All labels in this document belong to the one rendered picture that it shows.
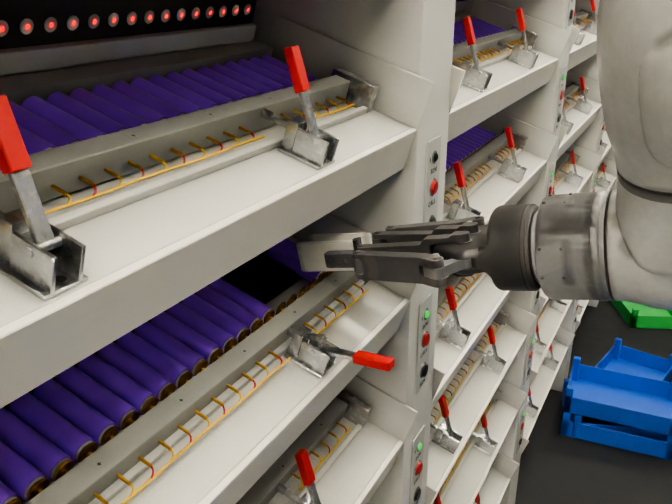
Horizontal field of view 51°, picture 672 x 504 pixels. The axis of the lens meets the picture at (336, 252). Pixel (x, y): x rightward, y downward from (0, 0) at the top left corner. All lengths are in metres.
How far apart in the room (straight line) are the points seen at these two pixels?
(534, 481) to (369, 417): 1.20
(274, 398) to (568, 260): 0.26
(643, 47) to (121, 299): 0.33
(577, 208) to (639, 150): 0.10
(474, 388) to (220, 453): 0.84
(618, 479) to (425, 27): 1.61
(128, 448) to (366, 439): 0.41
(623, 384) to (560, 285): 1.77
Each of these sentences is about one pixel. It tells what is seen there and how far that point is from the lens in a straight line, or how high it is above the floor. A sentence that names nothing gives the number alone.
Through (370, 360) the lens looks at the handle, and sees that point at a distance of 0.61.
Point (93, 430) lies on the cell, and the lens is 0.53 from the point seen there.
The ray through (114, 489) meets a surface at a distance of 0.51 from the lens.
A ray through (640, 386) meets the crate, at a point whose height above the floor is 0.10.
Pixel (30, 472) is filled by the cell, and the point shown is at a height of 0.98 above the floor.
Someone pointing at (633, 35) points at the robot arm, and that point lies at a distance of 0.47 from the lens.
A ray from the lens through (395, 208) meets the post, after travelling 0.75.
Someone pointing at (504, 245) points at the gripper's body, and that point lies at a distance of 0.59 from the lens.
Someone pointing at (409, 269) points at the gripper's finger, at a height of 1.03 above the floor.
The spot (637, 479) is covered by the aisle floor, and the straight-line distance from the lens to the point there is 2.14.
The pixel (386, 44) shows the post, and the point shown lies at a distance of 0.72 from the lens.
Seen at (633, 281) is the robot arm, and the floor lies 1.05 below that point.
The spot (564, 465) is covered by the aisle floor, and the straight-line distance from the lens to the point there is 2.12.
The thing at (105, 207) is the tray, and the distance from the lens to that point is 0.43.
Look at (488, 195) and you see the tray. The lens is 1.14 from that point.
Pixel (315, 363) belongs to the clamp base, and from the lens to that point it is 0.63.
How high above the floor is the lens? 1.27
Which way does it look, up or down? 22 degrees down
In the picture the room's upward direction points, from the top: straight up
